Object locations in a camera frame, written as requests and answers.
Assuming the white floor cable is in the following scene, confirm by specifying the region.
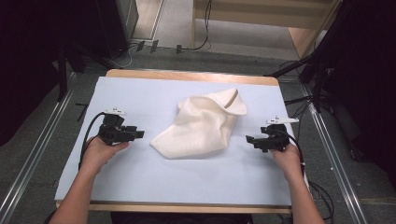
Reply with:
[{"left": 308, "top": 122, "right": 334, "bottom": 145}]
[{"left": 114, "top": 42, "right": 138, "bottom": 69}]

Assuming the person's right hand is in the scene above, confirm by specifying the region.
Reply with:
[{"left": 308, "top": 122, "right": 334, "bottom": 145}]
[{"left": 269, "top": 143, "right": 304, "bottom": 182}]

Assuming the black metal stand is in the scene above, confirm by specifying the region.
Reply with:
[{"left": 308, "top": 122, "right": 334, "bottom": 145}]
[{"left": 263, "top": 46, "right": 332, "bottom": 114}]

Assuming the person's dark clothing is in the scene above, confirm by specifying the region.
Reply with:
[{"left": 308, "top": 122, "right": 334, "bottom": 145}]
[{"left": 110, "top": 212, "right": 254, "bottom": 224}]

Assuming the right hand-held gripper black cable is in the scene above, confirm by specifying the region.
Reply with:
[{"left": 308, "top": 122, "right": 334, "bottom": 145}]
[{"left": 275, "top": 130, "right": 335, "bottom": 224}]

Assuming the hand-held gripper black cable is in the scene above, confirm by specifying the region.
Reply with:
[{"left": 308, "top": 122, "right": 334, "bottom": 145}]
[
  {"left": 275, "top": 130, "right": 335, "bottom": 224},
  {"left": 78, "top": 112, "right": 106, "bottom": 171}
]

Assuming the light wooden furniture frame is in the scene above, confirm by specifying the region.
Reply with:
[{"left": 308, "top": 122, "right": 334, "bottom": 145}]
[{"left": 191, "top": 0, "right": 344, "bottom": 59}]

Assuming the metal floor rail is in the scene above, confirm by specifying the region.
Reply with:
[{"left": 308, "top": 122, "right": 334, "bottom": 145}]
[
  {"left": 298, "top": 83, "right": 369, "bottom": 224},
  {"left": 0, "top": 72, "right": 78, "bottom": 220}
]

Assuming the left hand-held gripper black cable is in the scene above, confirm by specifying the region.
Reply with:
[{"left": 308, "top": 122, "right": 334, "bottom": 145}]
[{"left": 78, "top": 112, "right": 106, "bottom": 171}]

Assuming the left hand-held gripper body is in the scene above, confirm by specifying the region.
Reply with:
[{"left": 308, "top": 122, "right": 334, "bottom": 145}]
[{"left": 97, "top": 107, "right": 130, "bottom": 147}]

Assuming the person's left hand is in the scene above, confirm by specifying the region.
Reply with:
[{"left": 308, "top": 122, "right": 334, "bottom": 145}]
[{"left": 80, "top": 135, "right": 130, "bottom": 175}]

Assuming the black hanging cable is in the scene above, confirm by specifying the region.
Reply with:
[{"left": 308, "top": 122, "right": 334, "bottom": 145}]
[{"left": 179, "top": 0, "right": 213, "bottom": 52}]

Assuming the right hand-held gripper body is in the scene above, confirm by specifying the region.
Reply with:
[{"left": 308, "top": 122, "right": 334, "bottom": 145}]
[{"left": 261, "top": 116, "right": 300, "bottom": 153}]

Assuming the black metal post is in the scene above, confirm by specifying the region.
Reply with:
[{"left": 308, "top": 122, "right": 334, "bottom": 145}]
[{"left": 57, "top": 43, "right": 70, "bottom": 103}]

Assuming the light blue table mat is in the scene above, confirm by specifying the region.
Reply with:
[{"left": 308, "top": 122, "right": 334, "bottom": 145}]
[{"left": 54, "top": 76, "right": 293, "bottom": 207}]

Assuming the white mesh laundry bag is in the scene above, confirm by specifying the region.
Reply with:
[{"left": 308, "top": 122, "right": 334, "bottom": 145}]
[{"left": 149, "top": 87, "right": 248, "bottom": 160}]

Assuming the black cabinet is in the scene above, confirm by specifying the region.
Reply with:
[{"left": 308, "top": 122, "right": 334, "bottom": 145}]
[{"left": 92, "top": 0, "right": 140, "bottom": 61}]

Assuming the dark curtain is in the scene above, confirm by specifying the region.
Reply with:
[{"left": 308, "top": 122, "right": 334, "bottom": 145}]
[
  {"left": 0, "top": 0, "right": 98, "bottom": 147},
  {"left": 314, "top": 0, "right": 396, "bottom": 189}
]

